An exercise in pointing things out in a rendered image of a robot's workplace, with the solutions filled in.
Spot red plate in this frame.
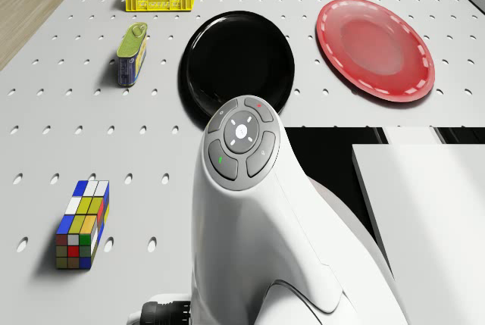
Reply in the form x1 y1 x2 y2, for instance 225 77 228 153
316 0 436 103

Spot flat-sided can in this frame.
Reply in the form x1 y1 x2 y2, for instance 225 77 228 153
116 22 149 87

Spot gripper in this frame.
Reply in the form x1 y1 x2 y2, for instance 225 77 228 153
127 292 192 325

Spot puzzle cube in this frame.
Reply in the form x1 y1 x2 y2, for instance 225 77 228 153
55 180 111 270

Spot black plate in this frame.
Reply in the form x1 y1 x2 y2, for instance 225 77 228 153
177 10 296 129

